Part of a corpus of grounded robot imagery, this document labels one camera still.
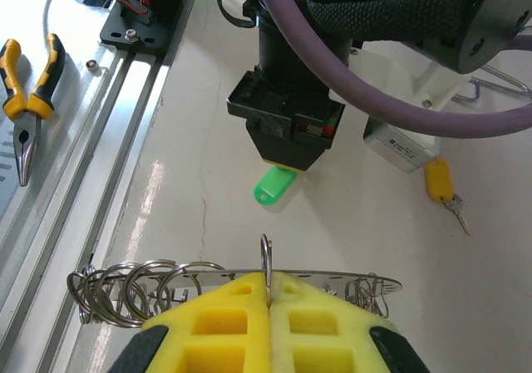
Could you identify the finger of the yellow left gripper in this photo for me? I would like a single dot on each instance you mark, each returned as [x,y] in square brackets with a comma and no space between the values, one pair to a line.
[291,153]

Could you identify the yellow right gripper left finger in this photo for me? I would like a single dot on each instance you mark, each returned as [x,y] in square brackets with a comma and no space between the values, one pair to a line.
[216,335]

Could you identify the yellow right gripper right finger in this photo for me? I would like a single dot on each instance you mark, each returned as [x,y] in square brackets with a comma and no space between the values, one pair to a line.
[324,335]

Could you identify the metal key holder with rings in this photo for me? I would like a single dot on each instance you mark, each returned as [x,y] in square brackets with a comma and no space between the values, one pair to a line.
[353,279]

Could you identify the key with yellow tag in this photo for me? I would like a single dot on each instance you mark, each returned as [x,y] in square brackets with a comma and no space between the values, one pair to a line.
[438,180]

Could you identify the yellow and black pliers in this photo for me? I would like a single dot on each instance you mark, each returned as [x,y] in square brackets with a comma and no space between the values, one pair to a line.
[41,99]

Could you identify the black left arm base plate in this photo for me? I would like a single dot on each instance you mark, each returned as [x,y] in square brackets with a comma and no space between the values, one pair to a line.
[120,36]

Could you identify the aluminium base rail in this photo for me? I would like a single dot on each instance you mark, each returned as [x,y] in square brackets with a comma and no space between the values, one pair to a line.
[104,140]

